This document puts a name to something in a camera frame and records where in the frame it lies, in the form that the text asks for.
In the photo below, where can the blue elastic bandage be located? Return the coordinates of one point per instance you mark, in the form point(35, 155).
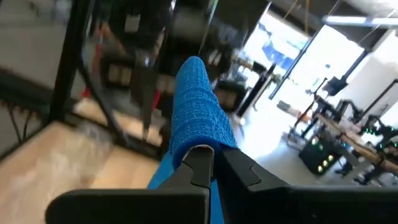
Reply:
point(196, 109)

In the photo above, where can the black box with lights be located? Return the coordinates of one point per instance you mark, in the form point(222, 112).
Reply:
point(318, 155)

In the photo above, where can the black aluminium table frame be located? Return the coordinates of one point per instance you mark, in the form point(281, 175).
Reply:
point(66, 62)

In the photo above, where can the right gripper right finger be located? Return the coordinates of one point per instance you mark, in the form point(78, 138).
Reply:
point(280, 207)

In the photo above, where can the wooden robot workstation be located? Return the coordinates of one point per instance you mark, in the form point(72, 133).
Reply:
point(357, 140)

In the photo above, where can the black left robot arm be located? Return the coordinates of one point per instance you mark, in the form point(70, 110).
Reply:
point(146, 93)

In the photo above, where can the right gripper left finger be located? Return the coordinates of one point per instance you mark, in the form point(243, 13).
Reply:
point(140, 207)

